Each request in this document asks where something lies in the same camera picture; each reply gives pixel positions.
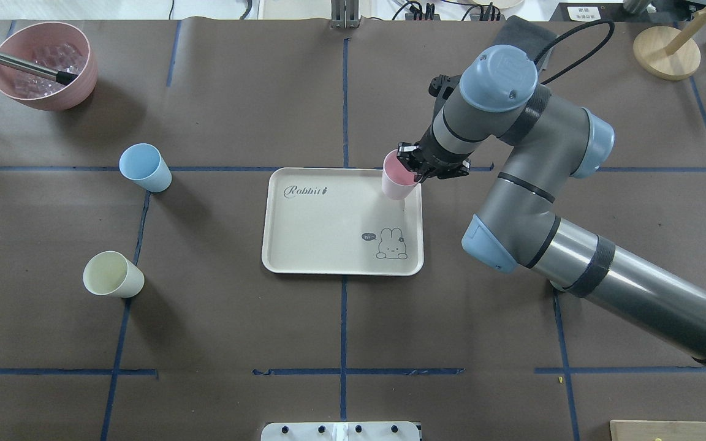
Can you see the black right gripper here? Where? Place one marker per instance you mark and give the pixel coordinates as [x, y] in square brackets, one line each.
[433, 157]

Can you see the pink cup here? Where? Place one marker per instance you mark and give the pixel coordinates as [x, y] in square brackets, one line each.
[397, 182]

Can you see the blue cup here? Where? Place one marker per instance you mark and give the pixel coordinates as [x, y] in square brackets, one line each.
[143, 164]

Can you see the yellow cup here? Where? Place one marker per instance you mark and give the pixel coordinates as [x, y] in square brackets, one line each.
[111, 274]

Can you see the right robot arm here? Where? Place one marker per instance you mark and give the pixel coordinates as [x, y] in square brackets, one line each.
[552, 140]

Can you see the cream rabbit tray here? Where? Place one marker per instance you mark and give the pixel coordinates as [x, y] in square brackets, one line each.
[338, 221]

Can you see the black power strip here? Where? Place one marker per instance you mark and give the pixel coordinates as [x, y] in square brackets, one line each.
[449, 10]

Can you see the grey folded cloth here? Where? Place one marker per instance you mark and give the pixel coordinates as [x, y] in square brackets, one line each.
[526, 35]

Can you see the wooden stand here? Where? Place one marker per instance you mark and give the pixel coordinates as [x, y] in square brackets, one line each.
[670, 53]

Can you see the white mounting plate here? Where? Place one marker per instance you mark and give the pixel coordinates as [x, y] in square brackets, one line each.
[342, 430]

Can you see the ice cubes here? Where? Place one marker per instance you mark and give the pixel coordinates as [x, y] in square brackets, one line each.
[63, 57]

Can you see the pink bowl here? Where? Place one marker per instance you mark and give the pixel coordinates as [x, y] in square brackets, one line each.
[21, 44]

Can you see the metal camera post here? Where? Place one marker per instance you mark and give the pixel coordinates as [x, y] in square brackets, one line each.
[345, 14]

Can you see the metal scoop with black handle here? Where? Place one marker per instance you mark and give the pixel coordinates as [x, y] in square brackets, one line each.
[23, 65]

